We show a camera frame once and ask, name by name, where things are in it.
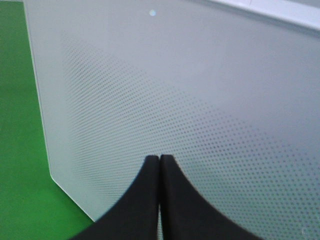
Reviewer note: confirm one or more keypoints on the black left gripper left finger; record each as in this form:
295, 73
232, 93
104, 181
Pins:
135, 215

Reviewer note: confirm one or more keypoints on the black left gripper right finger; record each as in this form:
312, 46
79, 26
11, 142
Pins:
186, 215

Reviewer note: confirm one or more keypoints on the white microwave door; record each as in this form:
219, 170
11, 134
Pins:
232, 95

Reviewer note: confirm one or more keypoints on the white microwave oven body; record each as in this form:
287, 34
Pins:
304, 15

